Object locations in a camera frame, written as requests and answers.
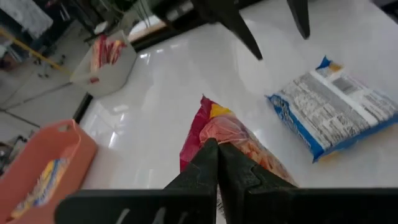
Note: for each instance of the blue soy sauce noodle pack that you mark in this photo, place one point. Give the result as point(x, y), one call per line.
point(329, 105)
point(43, 183)

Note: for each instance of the red noodle pack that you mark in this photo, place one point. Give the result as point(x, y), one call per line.
point(105, 51)
point(94, 57)

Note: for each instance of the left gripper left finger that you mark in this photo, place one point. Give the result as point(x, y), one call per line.
point(192, 193)

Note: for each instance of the orange-red noodle pack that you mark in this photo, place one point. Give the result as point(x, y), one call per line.
point(118, 49)

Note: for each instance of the black computer tower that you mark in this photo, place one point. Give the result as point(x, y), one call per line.
point(77, 12)

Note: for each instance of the plywood table board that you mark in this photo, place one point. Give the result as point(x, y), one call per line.
point(146, 31)

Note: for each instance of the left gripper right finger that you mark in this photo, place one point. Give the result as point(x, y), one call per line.
point(248, 193)

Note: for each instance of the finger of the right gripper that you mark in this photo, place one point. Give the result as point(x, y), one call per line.
point(241, 29)
point(301, 15)

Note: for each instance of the white plastic bin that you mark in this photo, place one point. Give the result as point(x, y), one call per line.
point(105, 81)

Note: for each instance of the orange plastic bin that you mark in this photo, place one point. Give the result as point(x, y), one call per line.
point(71, 149)

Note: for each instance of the maroon noodle pack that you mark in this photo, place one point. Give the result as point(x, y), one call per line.
point(224, 127)

